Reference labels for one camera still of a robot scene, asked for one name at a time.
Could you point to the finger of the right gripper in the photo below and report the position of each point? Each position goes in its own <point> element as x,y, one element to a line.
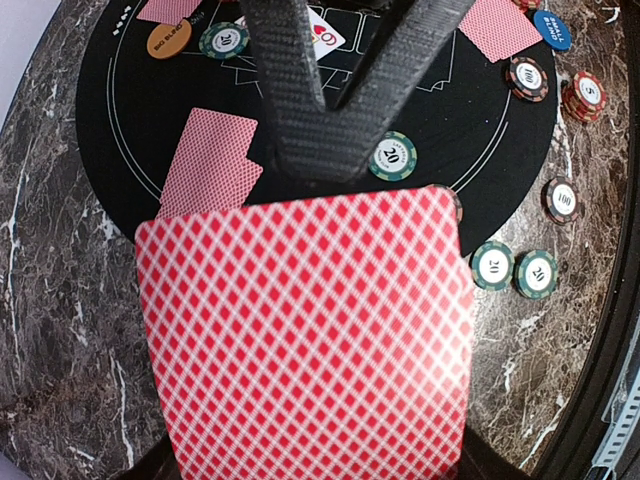
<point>318,142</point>

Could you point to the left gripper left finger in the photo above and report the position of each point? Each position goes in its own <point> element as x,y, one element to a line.
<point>158,464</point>

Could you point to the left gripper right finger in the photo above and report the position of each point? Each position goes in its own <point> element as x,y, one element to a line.
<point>479,461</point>

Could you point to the single red-backed playing card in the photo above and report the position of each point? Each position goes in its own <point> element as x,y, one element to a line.
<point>211,137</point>

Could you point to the orange big blind button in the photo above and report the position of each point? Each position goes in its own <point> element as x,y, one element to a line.
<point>166,41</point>

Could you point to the red-backed playing card deck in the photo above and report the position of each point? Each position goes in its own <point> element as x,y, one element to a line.
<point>326,338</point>

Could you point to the green poker chip stack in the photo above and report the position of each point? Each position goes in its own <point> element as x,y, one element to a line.
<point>536,274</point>

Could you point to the orange black poker chip stack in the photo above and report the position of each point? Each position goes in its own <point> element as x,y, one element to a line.
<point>561,200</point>

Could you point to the blue small blind button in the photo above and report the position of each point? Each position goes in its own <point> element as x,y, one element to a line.
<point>553,30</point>

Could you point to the red poker chip stack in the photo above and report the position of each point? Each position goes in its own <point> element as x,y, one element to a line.
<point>584,97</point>

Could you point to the round black poker mat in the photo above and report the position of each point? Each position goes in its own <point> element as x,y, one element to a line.
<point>471,133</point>

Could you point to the white slotted cable duct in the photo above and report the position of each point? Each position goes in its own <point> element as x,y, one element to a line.
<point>620,432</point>

